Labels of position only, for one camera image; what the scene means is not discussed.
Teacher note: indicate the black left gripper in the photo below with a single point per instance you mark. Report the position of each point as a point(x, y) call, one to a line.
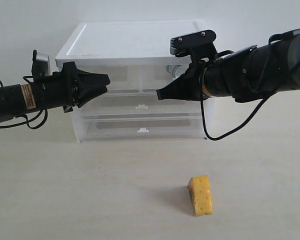
point(63, 88)

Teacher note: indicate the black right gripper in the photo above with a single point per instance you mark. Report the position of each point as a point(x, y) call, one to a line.
point(187, 87)

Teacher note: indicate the white pill bottle blue label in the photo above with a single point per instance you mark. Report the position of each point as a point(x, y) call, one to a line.
point(175, 70)

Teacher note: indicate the yellow cheese wedge toy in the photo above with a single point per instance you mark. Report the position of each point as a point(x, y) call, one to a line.
point(200, 195)

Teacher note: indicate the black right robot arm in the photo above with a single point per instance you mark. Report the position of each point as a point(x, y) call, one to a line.
point(250, 74)

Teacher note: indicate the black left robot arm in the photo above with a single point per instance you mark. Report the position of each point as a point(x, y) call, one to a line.
point(18, 99)

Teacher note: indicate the clear plastic bin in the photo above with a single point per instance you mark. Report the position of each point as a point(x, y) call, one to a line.
point(112, 128)
point(138, 104)

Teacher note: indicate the white plastic drawer cabinet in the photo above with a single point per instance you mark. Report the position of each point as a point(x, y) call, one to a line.
point(133, 44)

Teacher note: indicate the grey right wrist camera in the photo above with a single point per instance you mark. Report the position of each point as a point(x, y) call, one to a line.
point(198, 45)

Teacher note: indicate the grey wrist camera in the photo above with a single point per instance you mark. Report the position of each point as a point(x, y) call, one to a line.
point(198, 45)
point(40, 64)

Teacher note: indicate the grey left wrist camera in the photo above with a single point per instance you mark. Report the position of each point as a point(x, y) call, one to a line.
point(40, 64)

